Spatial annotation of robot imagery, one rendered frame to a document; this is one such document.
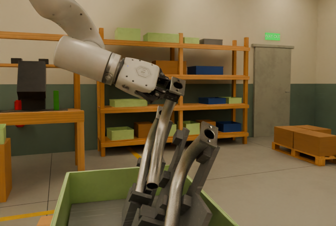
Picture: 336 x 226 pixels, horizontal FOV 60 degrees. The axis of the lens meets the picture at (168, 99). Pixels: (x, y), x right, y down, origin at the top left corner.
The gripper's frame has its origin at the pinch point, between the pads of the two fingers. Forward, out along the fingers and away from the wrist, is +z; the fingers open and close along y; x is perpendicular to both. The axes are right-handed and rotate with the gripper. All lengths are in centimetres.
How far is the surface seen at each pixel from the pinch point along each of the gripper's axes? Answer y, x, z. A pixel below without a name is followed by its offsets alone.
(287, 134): 288, 279, 283
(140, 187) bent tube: -15.4, 27.9, 2.0
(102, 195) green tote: -10, 52, -7
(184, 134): -6.5, 8.0, 7.5
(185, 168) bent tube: -20.7, 2.4, 7.0
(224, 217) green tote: -26.3, 9.0, 20.5
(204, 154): -19.1, -2.9, 9.2
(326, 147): 237, 228, 308
